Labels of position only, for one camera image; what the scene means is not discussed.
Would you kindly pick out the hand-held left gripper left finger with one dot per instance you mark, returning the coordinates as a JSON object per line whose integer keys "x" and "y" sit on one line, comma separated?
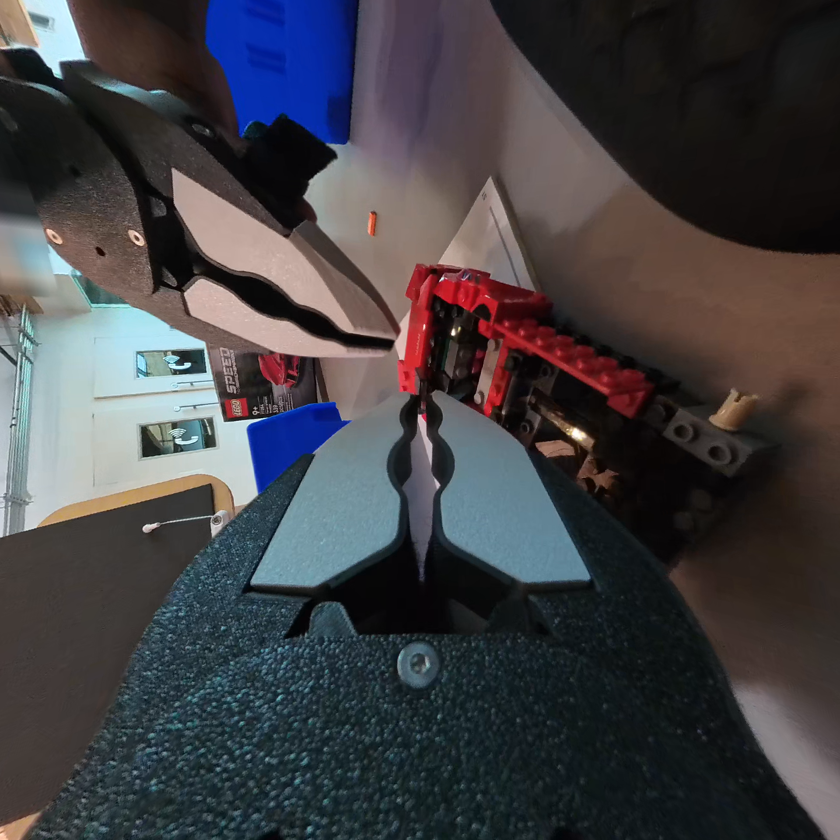
{"x": 328, "y": 525}

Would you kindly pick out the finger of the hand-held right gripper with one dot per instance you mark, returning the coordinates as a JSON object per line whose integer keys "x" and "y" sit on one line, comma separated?
{"x": 250, "y": 313}
{"x": 263, "y": 256}

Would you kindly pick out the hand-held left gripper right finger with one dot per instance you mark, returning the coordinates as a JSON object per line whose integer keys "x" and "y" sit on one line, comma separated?
{"x": 512, "y": 519}

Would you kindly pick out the blue plastic bin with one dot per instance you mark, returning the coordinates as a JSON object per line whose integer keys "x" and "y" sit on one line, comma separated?
{"x": 295, "y": 440}
{"x": 282, "y": 59}

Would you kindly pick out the red and black lego car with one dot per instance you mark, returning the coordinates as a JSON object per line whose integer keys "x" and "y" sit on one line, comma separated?
{"x": 578, "y": 361}

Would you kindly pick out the lego instruction booklet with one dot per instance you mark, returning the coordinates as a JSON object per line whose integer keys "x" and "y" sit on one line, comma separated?
{"x": 492, "y": 243}

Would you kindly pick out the lego set box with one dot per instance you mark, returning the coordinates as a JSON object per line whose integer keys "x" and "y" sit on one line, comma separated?
{"x": 269, "y": 381}

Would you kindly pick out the orange lego piece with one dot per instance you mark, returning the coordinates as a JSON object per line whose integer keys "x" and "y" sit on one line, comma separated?
{"x": 373, "y": 223}

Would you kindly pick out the person's right hand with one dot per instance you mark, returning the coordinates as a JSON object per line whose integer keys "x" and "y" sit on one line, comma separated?
{"x": 158, "y": 53}

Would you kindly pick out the dark door panel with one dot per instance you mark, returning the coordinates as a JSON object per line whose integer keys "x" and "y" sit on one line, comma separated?
{"x": 79, "y": 630}

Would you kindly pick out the black quilted chair seat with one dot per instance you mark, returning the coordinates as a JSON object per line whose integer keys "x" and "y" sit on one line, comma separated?
{"x": 696, "y": 105}

